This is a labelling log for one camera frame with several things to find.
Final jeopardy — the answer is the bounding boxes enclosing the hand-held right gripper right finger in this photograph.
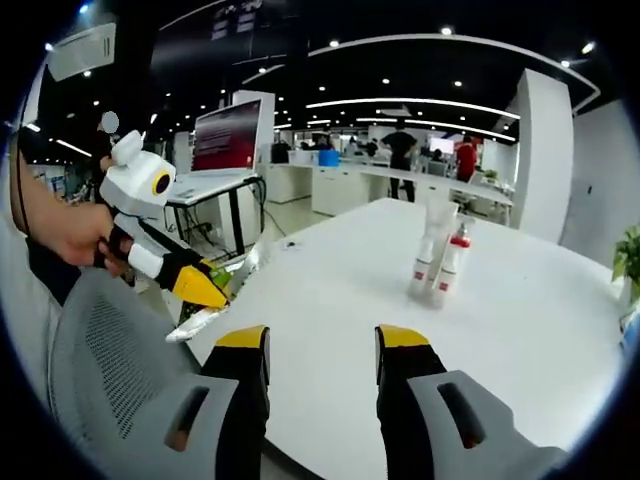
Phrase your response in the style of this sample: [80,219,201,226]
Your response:
[374,323,570,480]

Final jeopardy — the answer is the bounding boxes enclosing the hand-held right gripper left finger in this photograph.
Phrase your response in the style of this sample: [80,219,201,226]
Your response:
[107,323,272,480]

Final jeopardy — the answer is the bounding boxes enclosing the green black foil packet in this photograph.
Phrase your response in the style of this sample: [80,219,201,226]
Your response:
[166,238,275,344]

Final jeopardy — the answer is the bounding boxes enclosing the red collar skincare bottle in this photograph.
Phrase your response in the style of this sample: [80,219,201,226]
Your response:
[448,222,473,291]

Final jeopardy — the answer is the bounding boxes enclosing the large white skincare tube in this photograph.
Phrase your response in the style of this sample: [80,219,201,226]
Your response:
[423,197,460,261]

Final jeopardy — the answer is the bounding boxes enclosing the person's left hand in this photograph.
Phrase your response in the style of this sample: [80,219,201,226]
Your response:
[27,199,136,281]

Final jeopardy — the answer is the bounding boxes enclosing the white monitor with red screen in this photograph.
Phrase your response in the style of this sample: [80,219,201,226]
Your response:
[191,97,265,175]

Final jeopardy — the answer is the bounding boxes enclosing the grey mesh office chair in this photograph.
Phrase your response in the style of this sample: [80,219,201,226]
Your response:
[47,272,236,480]

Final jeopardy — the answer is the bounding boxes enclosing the ceiling air conditioner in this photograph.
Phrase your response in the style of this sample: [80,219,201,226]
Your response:
[46,21,118,82]

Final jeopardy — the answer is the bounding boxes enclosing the person's white shirt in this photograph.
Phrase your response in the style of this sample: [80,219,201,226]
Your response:
[0,214,66,416]

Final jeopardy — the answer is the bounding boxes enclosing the long white counter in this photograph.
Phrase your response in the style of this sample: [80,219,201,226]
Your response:
[262,160,516,229]

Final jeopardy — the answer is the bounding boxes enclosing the hanging black display screen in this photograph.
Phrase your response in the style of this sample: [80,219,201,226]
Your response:
[149,0,310,69]

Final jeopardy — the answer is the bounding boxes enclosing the blue white packet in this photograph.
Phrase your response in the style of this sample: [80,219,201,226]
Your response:
[618,309,640,349]

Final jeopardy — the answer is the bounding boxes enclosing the white square pillar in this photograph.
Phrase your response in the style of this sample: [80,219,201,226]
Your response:
[503,67,576,245]

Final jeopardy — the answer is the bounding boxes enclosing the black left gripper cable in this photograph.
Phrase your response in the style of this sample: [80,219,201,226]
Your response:
[14,127,31,234]

